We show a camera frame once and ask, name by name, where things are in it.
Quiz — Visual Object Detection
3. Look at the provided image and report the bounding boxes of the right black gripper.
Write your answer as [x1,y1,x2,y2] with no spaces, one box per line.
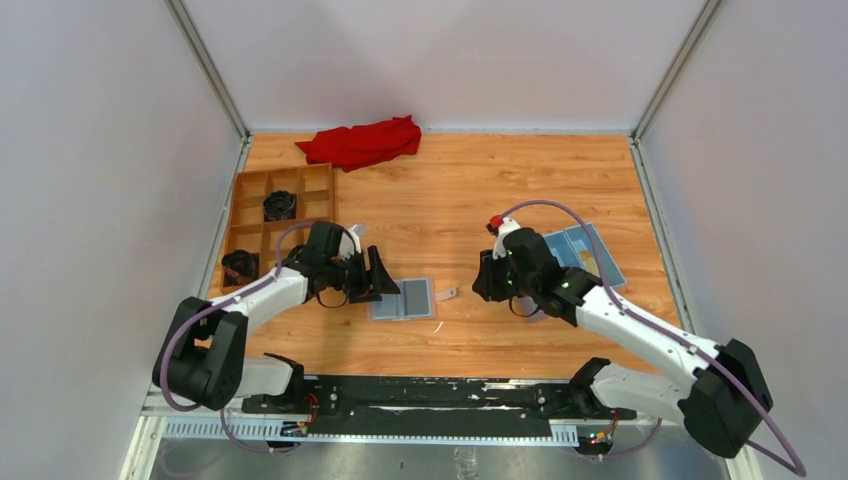
[472,245,538,302]

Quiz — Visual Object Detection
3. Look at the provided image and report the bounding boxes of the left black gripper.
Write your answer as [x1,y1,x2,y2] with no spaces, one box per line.
[325,246,400,304]

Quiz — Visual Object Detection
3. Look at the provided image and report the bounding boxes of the blue plastic box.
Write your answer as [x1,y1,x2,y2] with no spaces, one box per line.
[521,226,623,325]

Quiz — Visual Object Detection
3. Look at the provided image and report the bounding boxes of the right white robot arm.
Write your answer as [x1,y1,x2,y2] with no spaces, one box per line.
[472,215,773,458]

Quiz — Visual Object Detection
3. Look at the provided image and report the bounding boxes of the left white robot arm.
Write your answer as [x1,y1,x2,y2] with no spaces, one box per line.
[152,221,400,413]

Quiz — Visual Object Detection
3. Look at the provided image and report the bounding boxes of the black round part upper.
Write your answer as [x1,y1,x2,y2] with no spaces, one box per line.
[262,190,297,222]

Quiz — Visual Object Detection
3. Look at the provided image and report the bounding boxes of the black round part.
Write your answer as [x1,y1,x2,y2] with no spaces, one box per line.
[262,190,297,222]
[221,249,259,287]

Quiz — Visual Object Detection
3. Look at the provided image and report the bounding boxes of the red cloth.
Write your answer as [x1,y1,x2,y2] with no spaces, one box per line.
[295,115,422,173]

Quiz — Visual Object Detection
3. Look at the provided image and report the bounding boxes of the black round part lower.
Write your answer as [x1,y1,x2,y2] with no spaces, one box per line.
[221,249,259,287]

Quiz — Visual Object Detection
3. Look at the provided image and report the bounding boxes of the brown compartment tray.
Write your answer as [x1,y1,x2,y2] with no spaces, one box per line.
[218,165,336,293]

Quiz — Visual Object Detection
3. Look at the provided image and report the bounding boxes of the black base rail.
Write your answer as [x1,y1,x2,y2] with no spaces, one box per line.
[241,375,636,439]

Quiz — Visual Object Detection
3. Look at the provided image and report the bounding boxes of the aluminium frame rail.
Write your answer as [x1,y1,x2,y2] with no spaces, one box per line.
[119,372,763,480]

